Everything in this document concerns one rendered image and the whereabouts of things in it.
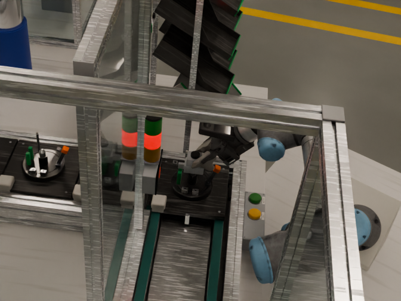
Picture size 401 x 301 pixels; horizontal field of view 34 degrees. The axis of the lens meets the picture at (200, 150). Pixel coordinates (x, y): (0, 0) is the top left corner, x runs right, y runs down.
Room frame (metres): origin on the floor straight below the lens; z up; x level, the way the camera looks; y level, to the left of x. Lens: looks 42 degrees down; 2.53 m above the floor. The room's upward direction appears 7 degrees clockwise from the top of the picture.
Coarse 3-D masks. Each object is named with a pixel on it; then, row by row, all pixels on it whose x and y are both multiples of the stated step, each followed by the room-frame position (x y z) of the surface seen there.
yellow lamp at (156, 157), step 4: (144, 148) 1.32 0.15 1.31; (160, 148) 1.33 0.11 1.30; (144, 152) 1.32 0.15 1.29; (148, 152) 1.31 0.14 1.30; (152, 152) 1.31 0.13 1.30; (156, 152) 1.32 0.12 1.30; (160, 152) 1.33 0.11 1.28; (144, 156) 1.32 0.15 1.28; (148, 156) 1.31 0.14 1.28; (152, 156) 1.31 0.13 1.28; (156, 156) 1.32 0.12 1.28; (144, 160) 1.32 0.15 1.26; (148, 160) 1.31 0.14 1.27; (152, 160) 1.31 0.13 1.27; (156, 160) 1.32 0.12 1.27
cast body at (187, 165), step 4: (188, 152) 1.54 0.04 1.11; (192, 152) 1.53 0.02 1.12; (196, 152) 1.53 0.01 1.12; (200, 152) 1.54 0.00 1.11; (188, 156) 1.52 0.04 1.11; (192, 156) 1.51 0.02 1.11; (196, 156) 1.51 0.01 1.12; (188, 160) 1.50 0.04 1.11; (192, 160) 1.50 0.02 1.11; (180, 164) 1.52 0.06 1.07; (184, 164) 1.51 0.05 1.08; (188, 164) 1.50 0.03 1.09; (184, 168) 1.50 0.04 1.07; (188, 168) 1.50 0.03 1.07; (196, 168) 1.50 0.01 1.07; (200, 168) 1.50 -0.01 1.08; (184, 172) 1.50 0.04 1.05; (188, 172) 1.50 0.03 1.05; (192, 172) 1.50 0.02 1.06; (196, 172) 1.50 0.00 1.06; (200, 172) 1.50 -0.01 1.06
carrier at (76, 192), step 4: (76, 184) 1.46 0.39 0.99; (76, 188) 1.44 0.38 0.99; (80, 188) 1.44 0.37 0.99; (76, 192) 1.42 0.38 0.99; (80, 192) 1.42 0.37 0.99; (76, 196) 1.41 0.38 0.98; (80, 196) 1.41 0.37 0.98; (144, 196) 1.45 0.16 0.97; (148, 196) 1.45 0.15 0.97; (76, 200) 1.41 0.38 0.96; (80, 200) 1.41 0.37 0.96; (144, 200) 1.44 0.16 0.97; (148, 200) 1.45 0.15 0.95; (144, 204) 1.42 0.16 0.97; (144, 208) 1.41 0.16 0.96
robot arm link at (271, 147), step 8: (264, 136) 1.40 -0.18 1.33; (272, 136) 1.40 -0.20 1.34; (280, 136) 1.40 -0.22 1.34; (288, 136) 1.39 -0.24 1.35; (264, 144) 1.38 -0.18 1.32; (272, 144) 1.37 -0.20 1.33; (280, 144) 1.38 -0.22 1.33; (288, 144) 1.39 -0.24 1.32; (296, 144) 1.39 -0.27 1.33; (264, 152) 1.36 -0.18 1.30; (272, 152) 1.37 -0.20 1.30; (280, 152) 1.37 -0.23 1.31; (272, 160) 1.37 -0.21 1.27
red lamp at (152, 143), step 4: (144, 136) 1.32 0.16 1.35; (148, 136) 1.31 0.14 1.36; (152, 136) 1.31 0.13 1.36; (156, 136) 1.32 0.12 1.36; (160, 136) 1.33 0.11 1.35; (144, 140) 1.32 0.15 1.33; (148, 140) 1.31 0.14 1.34; (152, 140) 1.31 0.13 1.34; (156, 140) 1.32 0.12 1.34; (160, 140) 1.33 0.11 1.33; (144, 144) 1.32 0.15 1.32; (148, 144) 1.31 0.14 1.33; (152, 144) 1.31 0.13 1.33; (156, 144) 1.32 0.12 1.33; (160, 144) 1.33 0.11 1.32; (148, 148) 1.31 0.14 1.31; (152, 148) 1.31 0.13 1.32; (156, 148) 1.32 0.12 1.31
